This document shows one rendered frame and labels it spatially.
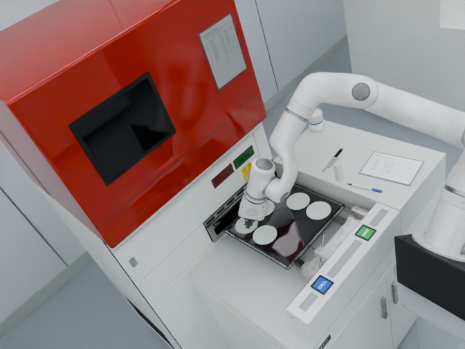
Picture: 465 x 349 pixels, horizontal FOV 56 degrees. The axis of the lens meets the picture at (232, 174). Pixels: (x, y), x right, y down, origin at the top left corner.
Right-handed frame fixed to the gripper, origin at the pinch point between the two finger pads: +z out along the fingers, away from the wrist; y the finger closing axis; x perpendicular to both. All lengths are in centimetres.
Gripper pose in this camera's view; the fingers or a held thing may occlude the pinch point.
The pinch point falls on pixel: (248, 222)
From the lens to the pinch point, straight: 173.2
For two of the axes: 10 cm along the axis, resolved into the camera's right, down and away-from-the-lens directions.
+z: -1.5, 7.2, 6.8
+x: 1.1, -6.7, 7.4
